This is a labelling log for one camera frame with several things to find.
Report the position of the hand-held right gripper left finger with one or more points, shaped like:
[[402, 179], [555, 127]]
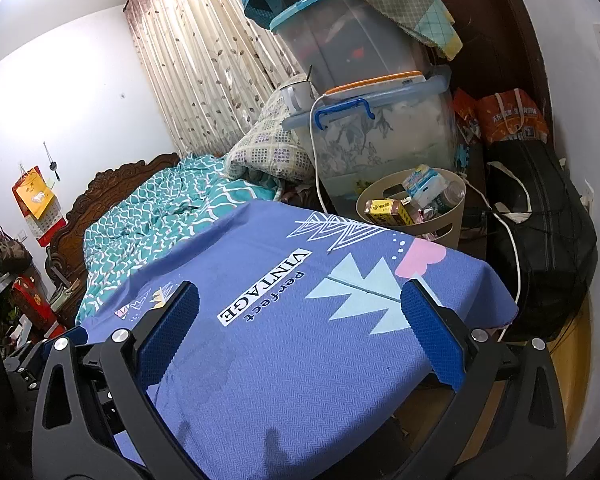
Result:
[[170, 332]]

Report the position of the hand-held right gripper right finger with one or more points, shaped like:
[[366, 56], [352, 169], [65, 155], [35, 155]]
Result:
[[432, 332]]

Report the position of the beige wastebasket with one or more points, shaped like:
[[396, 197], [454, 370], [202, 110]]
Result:
[[440, 225]]

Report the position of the red and yellow cardboard box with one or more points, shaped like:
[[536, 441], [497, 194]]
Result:
[[387, 212]]

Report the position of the blue tissue pack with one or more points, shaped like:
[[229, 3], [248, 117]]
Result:
[[422, 180]]

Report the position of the red gift box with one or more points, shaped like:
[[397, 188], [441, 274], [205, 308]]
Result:
[[32, 305]]

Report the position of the blue printed tablecloth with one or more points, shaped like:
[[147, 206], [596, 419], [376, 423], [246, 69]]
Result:
[[280, 360]]

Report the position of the brown handbag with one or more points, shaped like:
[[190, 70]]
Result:
[[10, 252]]

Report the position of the teal patterned quilt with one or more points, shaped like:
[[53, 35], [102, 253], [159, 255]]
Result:
[[155, 210]]

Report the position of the clear plastic bottle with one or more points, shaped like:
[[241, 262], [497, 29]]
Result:
[[445, 197]]

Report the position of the black travel bag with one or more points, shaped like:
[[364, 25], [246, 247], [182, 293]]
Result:
[[545, 240]]

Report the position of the carved wooden headboard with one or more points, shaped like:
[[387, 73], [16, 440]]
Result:
[[105, 185]]

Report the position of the grey patterned pillow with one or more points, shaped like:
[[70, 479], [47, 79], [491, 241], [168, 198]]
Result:
[[270, 155]]

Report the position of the hanging keys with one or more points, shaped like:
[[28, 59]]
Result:
[[53, 165]]

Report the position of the orange shopping bag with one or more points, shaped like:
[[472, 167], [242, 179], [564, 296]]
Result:
[[515, 120], [466, 117]]

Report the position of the orange rimmed lid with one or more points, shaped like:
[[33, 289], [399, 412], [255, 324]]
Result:
[[375, 82]]

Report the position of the white mug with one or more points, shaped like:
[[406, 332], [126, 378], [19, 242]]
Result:
[[295, 95]]

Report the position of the beige leaf print curtain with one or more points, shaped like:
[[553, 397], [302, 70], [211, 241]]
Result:
[[195, 60]]

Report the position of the clear storage box teal lid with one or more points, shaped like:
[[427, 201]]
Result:
[[350, 45]]

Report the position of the dark wooden wardrobe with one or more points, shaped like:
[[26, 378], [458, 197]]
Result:
[[495, 35]]

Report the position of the red and yellow wall calendar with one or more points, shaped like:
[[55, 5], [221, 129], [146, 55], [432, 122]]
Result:
[[35, 200]]

